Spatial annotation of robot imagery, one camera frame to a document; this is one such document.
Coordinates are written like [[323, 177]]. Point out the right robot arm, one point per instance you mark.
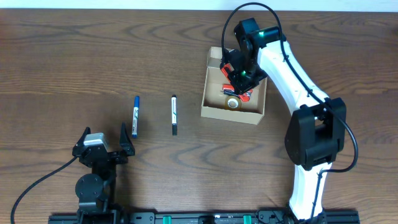
[[316, 131]]

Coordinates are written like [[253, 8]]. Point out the yellow tape roll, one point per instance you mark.
[[232, 103]]

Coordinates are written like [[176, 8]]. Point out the blue whiteboard marker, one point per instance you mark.
[[135, 116]]

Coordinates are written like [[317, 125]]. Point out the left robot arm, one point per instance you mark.
[[96, 190]]

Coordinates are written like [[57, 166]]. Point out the black whiteboard marker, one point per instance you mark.
[[174, 114]]

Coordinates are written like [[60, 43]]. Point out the red utility knife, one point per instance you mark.
[[225, 70]]

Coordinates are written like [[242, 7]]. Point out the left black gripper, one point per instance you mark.
[[127, 148]]

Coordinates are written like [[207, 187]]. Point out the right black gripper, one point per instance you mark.
[[239, 87]]

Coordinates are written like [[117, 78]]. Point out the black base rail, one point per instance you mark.
[[258, 217]]

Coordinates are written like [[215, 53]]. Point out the cardboard box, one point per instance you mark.
[[212, 105]]

